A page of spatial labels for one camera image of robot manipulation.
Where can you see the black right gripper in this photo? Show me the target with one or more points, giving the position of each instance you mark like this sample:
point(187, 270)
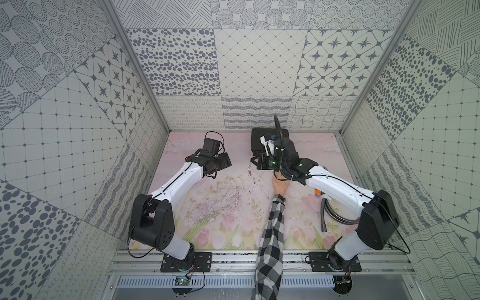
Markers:
point(260, 164)

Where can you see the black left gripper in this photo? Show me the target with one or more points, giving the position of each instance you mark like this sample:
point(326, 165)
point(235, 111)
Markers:
point(224, 161)

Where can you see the mannequin hand with glitter nails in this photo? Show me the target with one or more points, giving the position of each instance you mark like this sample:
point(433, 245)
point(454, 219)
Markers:
point(280, 185)

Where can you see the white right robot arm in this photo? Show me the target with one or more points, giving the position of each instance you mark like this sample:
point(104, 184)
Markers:
point(378, 219)

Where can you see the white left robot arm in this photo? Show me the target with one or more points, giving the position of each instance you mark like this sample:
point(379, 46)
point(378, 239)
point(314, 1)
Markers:
point(152, 220)

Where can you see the black plastic tool case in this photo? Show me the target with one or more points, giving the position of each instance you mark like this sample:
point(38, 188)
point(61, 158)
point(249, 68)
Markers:
point(256, 133)

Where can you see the black white plaid sleeve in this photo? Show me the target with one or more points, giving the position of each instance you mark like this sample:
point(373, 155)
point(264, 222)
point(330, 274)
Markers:
point(269, 261)

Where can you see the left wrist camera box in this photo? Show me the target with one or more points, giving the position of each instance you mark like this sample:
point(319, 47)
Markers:
point(210, 147)

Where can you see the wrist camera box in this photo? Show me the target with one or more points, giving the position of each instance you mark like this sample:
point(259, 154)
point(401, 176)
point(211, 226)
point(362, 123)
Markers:
point(210, 147)
point(272, 143)

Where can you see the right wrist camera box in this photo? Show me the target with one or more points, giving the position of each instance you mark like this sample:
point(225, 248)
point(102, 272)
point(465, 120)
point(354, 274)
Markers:
point(272, 143)

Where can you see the orange handled adjustable wrench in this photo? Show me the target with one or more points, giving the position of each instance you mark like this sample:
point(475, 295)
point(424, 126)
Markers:
point(318, 193)

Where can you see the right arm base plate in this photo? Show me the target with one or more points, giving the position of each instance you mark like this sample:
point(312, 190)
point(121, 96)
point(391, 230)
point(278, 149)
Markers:
point(331, 262)

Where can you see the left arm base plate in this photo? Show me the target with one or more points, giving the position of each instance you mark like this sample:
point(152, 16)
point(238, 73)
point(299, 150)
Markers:
point(200, 261)

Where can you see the aluminium mounting rail frame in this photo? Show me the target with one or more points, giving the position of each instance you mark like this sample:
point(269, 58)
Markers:
point(236, 275)

